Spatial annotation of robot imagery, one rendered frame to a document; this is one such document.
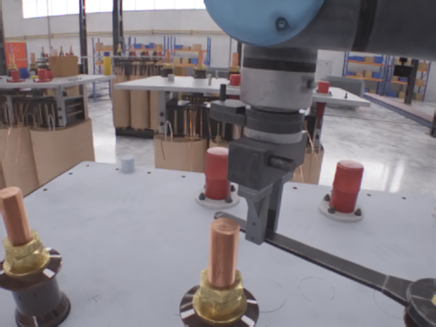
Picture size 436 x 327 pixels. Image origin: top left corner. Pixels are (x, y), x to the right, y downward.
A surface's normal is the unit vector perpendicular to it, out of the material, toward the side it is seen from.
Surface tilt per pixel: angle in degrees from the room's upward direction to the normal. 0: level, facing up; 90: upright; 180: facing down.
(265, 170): 90
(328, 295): 0
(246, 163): 90
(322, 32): 140
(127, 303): 0
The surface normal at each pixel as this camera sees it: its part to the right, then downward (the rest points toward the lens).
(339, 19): -0.29, 0.79
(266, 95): -0.44, 0.29
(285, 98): 0.00, 0.35
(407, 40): -0.22, 0.93
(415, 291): 0.04, -0.94
